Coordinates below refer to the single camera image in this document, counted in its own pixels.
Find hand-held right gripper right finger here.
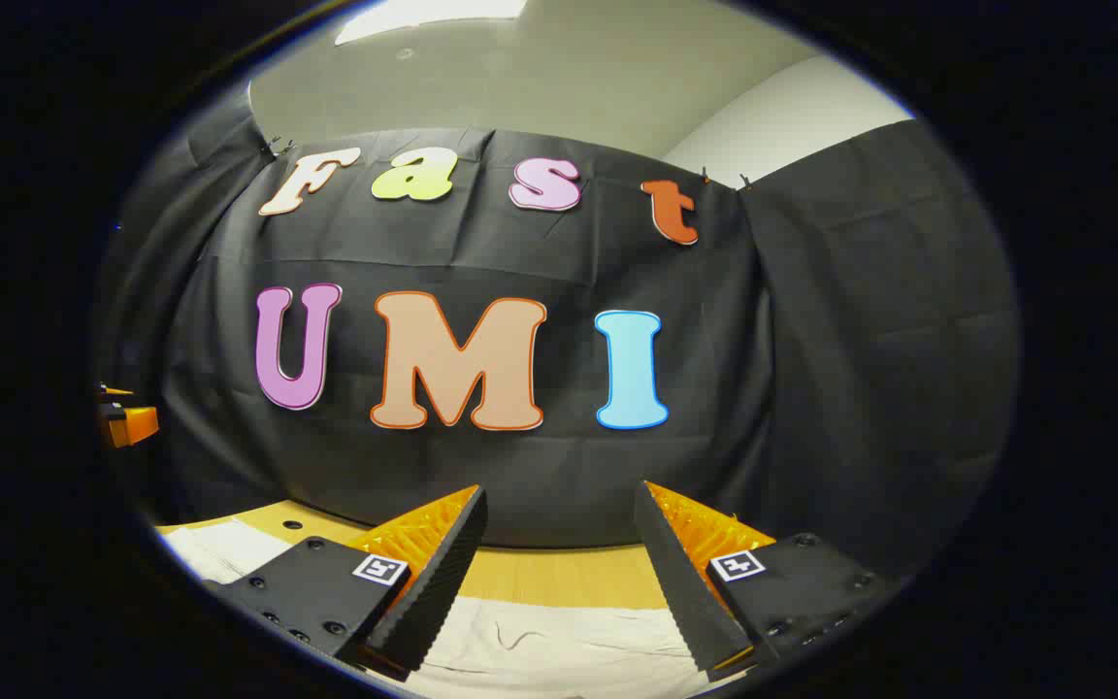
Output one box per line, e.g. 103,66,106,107
633,480,902,682

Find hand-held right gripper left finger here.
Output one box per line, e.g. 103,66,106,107
205,484,489,681

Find white jeans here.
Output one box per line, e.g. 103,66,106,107
159,518,746,699

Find black backdrop cloth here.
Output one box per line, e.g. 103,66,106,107
96,83,1022,585

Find ceiling light panel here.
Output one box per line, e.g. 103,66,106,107
334,0,529,47

